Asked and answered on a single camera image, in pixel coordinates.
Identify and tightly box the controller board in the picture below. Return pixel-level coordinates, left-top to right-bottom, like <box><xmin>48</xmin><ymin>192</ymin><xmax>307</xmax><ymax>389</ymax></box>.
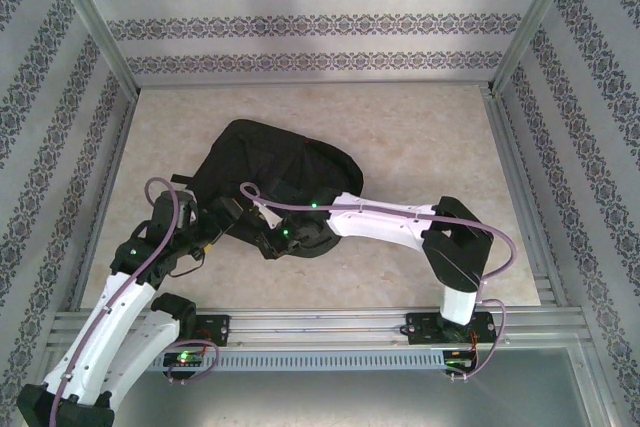
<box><xmin>443</xmin><ymin>354</ymin><xmax>479</xmax><ymax>376</ymax></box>
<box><xmin>163</xmin><ymin>350</ymin><xmax>207</xmax><ymax>369</ymax></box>

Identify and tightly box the black student bag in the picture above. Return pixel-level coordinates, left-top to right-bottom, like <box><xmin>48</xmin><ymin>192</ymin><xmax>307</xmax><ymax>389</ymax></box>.
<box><xmin>169</xmin><ymin>118</ymin><xmax>365</xmax><ymax>262</ymax></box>

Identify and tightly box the aluminium side rail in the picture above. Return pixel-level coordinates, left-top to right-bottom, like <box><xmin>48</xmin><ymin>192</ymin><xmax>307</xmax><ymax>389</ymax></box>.
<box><xmin>69</xmin><ymin>91</ymin><xmax>139</xmax><ymax>311</ymax></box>
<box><xmin>485</xmin><ymin>86</ymin><xmax>569</xmax><ymax>307</ymax></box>

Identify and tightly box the grey slotted cable duct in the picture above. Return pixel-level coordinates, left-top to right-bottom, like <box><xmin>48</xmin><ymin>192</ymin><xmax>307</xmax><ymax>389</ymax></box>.
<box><xmin>144</xmin><ymin>349</ymin><xmax>446</xmax><ymax>373</ymax></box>

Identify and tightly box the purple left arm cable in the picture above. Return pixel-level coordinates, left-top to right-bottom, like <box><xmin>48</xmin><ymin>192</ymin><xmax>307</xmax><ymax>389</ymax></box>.
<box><xmin>49</xmin><ymin>177</ymin><xmax>221</xmax><ymax>427</ymax></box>

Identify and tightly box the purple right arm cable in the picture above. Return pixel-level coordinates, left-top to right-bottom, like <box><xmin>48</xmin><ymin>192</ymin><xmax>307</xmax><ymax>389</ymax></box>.
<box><xmin>240</xmin><ymin>181</ymin><xmax>519</xmax><ymax>381</ymax></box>

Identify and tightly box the aluminium frame post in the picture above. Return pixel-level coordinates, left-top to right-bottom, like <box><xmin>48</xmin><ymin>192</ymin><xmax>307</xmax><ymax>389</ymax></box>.
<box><xmin>42</xmin><ymin>0</ymin><xmax>141</xmax><ymax>96</ymax></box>
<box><xmin>489</xmin><ymin>0</ymin><xmax>584</xmax><ymax>93</ymax></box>

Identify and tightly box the right controller board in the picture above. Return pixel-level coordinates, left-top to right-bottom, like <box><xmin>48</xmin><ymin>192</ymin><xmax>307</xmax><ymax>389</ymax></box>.
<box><xmin>443</xmin><ymin>354</ymin><xmax>479</xmax><ymax>376</ymax></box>

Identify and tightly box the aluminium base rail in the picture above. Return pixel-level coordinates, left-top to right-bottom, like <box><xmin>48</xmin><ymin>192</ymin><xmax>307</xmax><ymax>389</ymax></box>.
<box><xmin>49</xmin><ymin>307</ymin><xmax>586</xmax><ymax>348</ymax></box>

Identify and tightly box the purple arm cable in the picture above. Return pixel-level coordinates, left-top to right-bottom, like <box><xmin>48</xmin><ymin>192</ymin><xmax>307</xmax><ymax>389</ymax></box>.
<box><xmin>49</xmin><ymin>177</ymin><xmax>221</xmax><ymax>427</ymax></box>
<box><xmin>240</xmin><ymin>181</ymin><xmax>519</xmax><ymax>381</ymax></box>

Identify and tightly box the left controller board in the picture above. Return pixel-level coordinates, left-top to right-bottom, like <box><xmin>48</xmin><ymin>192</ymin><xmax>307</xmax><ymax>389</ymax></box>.
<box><xmin>163</xmin><ymin>350</ymin><xmax>207</xmax><ymax>369</ymax></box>

